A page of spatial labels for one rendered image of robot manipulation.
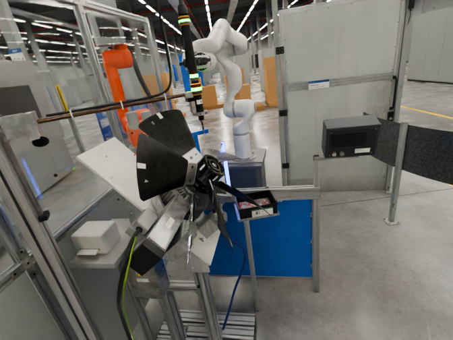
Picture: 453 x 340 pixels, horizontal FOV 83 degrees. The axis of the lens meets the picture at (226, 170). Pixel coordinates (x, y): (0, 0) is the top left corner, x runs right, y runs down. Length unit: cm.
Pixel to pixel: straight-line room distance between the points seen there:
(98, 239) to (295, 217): 113
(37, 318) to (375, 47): 313
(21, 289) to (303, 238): 149
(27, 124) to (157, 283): 83
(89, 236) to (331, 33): 260
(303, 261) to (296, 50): 197
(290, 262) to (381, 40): 218
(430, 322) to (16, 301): 217
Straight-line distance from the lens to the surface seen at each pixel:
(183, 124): 120
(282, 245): 186
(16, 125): 106
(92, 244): 138
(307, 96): 291
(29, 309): 142
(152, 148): 91
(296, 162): 310
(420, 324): 216
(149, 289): 137
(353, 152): 154
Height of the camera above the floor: 161
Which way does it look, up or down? 23 degrees down
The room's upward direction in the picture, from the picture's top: 8 degrees counter-clockwise
